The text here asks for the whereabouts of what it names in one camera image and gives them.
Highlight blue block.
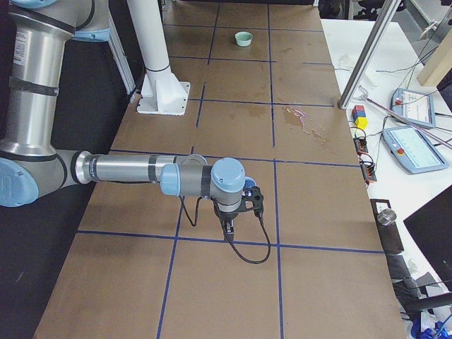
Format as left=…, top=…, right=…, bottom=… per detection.
left=352, top=110, right=367, bottom=121

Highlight silver metal cylinder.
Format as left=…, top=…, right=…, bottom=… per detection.
left=376, top=208, right=397, bottom=226

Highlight near teach pendant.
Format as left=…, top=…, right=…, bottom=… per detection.
left=382, top=126, right=448, bottom=174

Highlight teach pendant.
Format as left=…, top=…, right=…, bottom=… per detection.
left=391, top=88, right=436, bottom=128
left=382, top=126, right=448, bottom=174

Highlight black connector with cables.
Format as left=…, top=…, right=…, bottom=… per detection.
left=353, top=137, right=368, bottom=154

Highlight wooden beam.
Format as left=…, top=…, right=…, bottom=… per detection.
left=418, top=0, right=452, bottom=88

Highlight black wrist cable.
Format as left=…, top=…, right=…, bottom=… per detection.
left=179, top=194, right=272, bottom=264

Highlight far teach pendant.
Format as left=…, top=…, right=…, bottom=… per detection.
left=391, top=88, right=436, bottom=128

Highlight light green ceramic bowl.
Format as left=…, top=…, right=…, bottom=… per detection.
left=234, top=31, right=254, bottom=47

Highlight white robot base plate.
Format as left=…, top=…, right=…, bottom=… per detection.
left=127, top=0, right=191, bottom=116

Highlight long metal grabber tool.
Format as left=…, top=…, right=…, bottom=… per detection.
left=358, top=85, right=451, bottom=149

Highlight blue plastic cup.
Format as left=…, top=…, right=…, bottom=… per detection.
left=244, top=177, right=257, bottom=189

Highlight aluminium frame post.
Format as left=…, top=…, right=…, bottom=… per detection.
left=338, top=0, right=400, bottom=109

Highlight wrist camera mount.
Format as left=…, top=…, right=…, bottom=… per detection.
left=240, top=186, right=264, bottom=218

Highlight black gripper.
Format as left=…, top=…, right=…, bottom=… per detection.
left=213, top=201, right=239, bottom=237

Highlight yellow block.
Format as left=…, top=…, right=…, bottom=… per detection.
left=354, top=117, right=368, bottom=130

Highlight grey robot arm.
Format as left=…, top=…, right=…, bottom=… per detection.
left=1, top=1, right=255, bottom=239

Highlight dark metal stand block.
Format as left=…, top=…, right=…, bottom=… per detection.
left=370, top=198, right=404, bottom=255

